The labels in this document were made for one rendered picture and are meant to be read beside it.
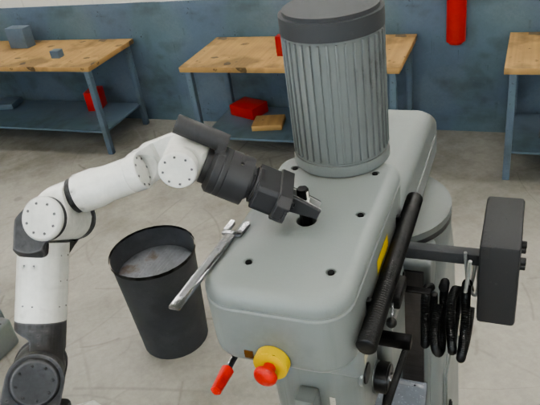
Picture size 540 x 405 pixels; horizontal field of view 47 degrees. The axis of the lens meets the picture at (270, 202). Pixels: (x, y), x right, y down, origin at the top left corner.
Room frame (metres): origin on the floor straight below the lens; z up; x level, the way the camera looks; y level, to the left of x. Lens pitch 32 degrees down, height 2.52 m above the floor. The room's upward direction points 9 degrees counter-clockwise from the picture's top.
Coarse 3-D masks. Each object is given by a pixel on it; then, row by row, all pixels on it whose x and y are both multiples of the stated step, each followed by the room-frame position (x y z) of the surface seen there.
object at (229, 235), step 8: (232, 224) 0.97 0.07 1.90; (248, 224) 0.96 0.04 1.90; (224, 232) 0.94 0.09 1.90; (232, 232) 0.94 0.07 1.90; (240, 232) 0.93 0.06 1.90; (224, 240) 0.92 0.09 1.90; (232, 240) 0.92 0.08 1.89; (216, 248) 0.89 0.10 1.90; (224, 248) 0.89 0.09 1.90; (208, 256) 0.88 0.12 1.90; (216, 256) 0.87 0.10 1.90; (208, 264) 0.85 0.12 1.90; (200, 272) 0.83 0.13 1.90; (192, 280) 0.82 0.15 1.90; (200, 280) 0.82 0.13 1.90; (184, 288) 0.80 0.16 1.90; (192, 288) 0.80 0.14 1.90; (176, 296) 0.78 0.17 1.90; (184, 296) 0.78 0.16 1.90; (176, 304) 0.76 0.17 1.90; (184, 304) 0.77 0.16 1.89
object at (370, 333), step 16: (416, 192) 1.12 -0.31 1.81; (416, 208) 1.07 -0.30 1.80; (400, 224) 1.01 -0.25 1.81; (400, 240) 0.96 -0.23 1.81; (400, 256) 0.92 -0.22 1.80; (384, 272) 0.87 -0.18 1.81; (384, 288) 0.83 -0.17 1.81; (368, 304) 0.80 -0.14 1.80; (384, 304) 0.79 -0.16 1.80; (368, 320) 0.76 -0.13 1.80; (384, 320) 0.77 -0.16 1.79; (368, 336) 0.72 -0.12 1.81; (368, 352) 0.71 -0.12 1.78
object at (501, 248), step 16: (496, 208) 1.13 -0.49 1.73; (512, 208) 1.12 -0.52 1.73; (496, 224) 1.07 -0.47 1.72; (512, 224) 1.06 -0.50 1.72; (496, 240) 1.02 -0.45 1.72; (512, 240) 1.01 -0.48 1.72; (480, 256) 1.01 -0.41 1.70; (496, 256) 0.99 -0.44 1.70; (512, 256) 0.98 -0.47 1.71; (480, 272) 1.01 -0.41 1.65; (496, 272) 0.99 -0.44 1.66; (512, 272) 0.98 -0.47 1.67; (480, 288) 1.01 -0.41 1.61; (496, 288) 0.99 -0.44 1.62; (512, 288) 0.98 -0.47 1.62; (480, 304) 1.00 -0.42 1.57; (496, 304) 0.99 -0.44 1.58; (512, 304) 0.98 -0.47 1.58; (480, 320) 1.00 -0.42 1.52; (496, 320) 0.99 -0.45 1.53; (512, 320) 0.98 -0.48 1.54
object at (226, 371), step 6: (234, 360) 0.82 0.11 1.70; (222, 366) 0.80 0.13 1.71; (228, 366) 0.80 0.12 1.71; (222, 372) 0.79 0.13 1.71; (228, 372) 0.79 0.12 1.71; (216, 378) 0.78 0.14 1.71; (222, 378) 0.77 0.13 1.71; (228, 378) 0.78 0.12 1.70; (216, 384) 0.76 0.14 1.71; (222, 384) 0.76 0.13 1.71; (216, 390) 0.75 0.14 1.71; (222, 390) 0.76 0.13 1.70
